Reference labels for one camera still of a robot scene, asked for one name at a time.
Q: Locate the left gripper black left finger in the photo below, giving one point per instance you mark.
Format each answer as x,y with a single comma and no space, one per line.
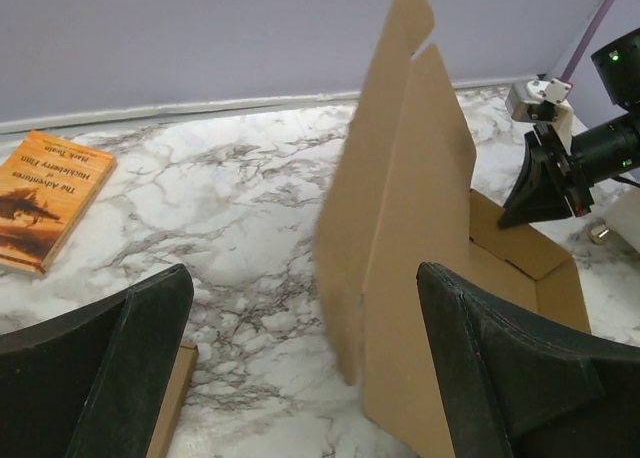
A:
90,382

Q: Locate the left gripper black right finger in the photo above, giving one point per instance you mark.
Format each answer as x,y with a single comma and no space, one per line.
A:
516,384

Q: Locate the brown cardboard box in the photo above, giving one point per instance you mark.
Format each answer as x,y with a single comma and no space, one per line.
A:
401,196
173,400

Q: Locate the cream toy bread bin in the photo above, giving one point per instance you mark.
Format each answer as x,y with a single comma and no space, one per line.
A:
620,218

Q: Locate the orange booklet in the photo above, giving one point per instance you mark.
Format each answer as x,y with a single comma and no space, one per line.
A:
47,185

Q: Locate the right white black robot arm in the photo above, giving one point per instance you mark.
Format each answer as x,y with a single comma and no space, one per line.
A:
617,65

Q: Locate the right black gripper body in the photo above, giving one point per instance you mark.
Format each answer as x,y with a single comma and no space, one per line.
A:
598,154

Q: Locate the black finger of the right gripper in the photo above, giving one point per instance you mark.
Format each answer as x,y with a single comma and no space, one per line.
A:
537,195

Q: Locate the folded flat brown cardboard box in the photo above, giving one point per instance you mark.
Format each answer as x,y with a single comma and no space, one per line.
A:
173,400

